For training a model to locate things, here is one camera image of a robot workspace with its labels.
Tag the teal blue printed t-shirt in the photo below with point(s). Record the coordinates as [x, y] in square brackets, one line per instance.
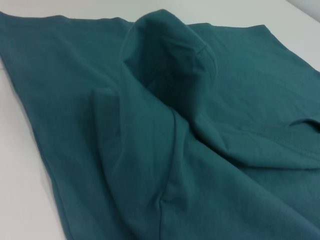
[150, 150]

